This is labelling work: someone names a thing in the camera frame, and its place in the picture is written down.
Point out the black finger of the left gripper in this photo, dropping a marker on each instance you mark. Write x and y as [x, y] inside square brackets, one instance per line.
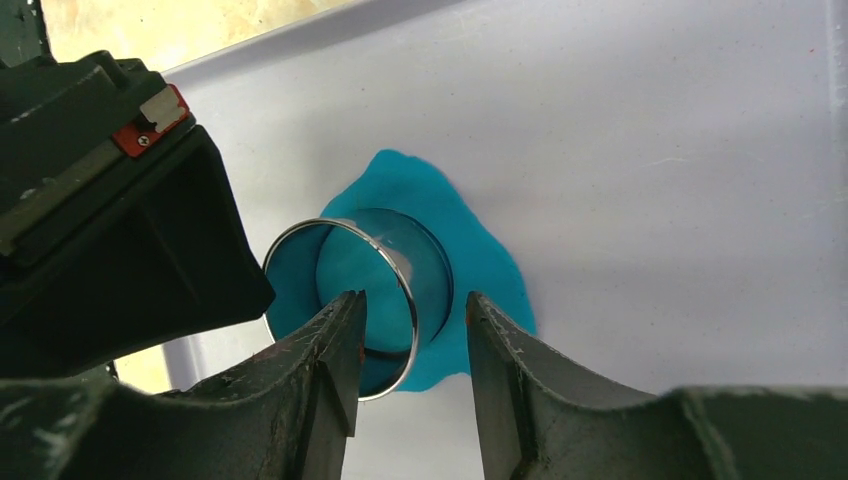
[164, 257]

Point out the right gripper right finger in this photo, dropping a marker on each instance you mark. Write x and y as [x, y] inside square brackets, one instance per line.
[541, 415]

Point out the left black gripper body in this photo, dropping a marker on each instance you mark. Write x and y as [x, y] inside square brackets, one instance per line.
[65, 124]

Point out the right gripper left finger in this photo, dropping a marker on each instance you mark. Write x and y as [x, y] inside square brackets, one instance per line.
[284, 413]

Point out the blue dough piece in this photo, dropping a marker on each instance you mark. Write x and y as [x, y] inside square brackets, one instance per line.
[479, 262]

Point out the round metal cutter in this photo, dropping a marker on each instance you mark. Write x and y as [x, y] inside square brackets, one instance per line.
[393, 259]

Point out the lavender plastic tray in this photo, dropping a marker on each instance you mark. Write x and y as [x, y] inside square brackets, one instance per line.
[669, 176]

